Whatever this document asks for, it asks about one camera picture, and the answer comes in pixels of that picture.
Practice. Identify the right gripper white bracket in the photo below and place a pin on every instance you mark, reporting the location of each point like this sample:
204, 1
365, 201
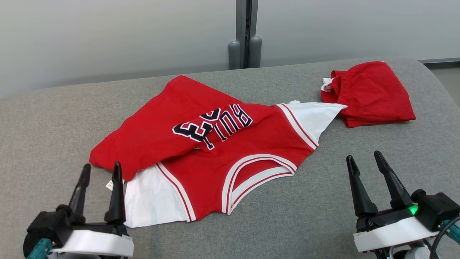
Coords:
388, 232

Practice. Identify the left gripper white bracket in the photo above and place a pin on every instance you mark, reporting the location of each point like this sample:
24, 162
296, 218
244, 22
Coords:
100, 242

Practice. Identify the red shorts white stripes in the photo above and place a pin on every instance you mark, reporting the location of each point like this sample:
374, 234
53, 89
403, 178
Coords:
373, 93

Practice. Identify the red white basketball jersey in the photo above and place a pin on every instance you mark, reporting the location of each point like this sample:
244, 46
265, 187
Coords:
201, 169

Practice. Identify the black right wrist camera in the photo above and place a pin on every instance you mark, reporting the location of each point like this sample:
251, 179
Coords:
440, 210

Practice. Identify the grey wall skirting strip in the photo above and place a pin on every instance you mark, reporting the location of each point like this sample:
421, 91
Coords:
440, 60

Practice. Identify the grey rounded post cap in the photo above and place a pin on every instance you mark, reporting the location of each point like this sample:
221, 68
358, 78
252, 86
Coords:
255, 52
234, 55

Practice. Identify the grey vertical partition post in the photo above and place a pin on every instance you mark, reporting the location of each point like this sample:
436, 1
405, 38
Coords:
246, 21

